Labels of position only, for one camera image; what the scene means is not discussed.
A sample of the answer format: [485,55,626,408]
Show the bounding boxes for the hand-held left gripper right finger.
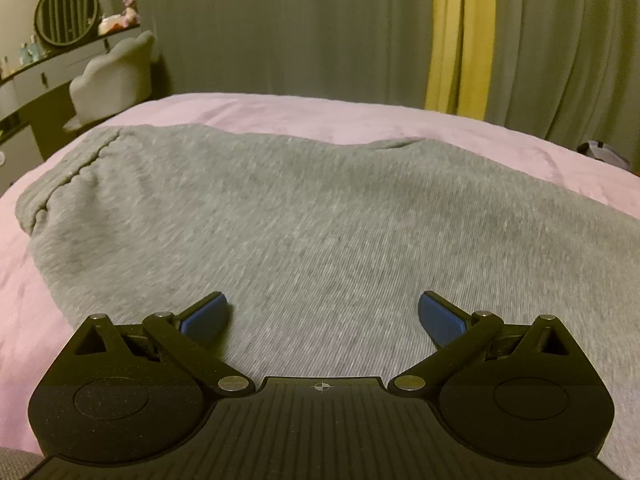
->
[392,290,577,402]

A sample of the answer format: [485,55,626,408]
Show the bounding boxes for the yellow curtain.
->
[424,0,497,122]

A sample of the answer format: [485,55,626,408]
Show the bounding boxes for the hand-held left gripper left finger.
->
[70,291,256,402]

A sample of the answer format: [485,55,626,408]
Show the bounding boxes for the grey-green curtain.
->
[109,0,437,107]
[484,0,640,163]

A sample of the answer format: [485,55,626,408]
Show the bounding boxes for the pink bed sheet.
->
[0,92,640,461]

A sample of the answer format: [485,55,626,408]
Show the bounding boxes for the pink plush toy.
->
[97,0,142,37]

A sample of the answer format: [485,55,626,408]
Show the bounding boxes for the round vanity mirror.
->
[33,0,102,47]

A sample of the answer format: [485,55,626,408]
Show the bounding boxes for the person's grey clothing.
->
[0,444,47,480]

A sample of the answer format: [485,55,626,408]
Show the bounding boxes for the grey vanity table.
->
[0,24,142,163]

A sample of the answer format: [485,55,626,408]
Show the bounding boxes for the dark bag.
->
[576,140,632,172]

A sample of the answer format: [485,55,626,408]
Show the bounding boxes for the grey pants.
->
[14,124,640,480]

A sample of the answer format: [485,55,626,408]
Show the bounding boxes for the small cosmetic bottles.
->
[17,35,45,62]

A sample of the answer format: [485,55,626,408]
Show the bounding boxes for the grey plush chair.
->
[62,30,162,134]

